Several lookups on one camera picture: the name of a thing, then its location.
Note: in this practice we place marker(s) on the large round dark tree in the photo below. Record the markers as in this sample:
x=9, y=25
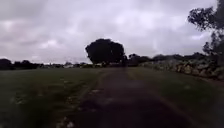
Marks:
x=104, y=50

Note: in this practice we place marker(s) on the dark asphalt path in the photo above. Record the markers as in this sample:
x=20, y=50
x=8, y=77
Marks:
x=123, y=100

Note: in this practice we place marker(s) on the row of dark bushes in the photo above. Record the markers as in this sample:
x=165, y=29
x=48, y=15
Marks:
x=160, y=58

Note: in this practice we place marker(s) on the grass verge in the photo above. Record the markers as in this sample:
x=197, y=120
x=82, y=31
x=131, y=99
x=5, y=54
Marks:
x=180, y=90

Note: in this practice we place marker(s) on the grass field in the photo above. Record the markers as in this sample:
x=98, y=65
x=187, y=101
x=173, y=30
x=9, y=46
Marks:
x=36, y=93

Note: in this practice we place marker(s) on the distant row of trees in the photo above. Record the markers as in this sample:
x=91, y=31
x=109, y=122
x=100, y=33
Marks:
x=23, y=64

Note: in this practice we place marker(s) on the tall leafy tree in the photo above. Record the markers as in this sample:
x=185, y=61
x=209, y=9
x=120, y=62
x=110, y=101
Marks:
x=211, y=23

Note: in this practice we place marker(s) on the rough stone wall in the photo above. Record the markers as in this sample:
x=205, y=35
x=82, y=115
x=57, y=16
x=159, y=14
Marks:
x=193, y=66

